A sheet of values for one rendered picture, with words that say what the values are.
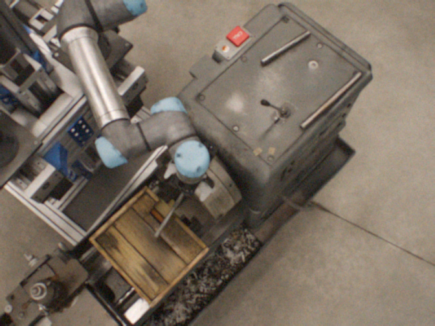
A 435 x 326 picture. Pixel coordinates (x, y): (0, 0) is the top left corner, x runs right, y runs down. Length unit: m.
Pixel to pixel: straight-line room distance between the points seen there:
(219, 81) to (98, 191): 1.27
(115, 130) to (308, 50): 0.84
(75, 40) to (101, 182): 1.54
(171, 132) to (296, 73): 0.69
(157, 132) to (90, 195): 1.64
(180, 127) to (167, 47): 2.17
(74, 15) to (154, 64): 1.94
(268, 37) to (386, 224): 1.52
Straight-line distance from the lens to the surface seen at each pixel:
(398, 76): 3.20
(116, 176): 2.63
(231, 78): 1.59
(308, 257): 2.69
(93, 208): 2.61
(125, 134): 1.04
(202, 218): 1.57
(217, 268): 2.06
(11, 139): 1.74
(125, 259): 1.81
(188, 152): 1.00
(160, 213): 1.58
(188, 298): 2.04
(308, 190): 2.20
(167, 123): 1.04
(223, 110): 1.53
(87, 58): 1.16
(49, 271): 1.81
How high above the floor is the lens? 2.64
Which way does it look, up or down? 71 degrees down
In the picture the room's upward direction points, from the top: 7 degrees counter-clockwise
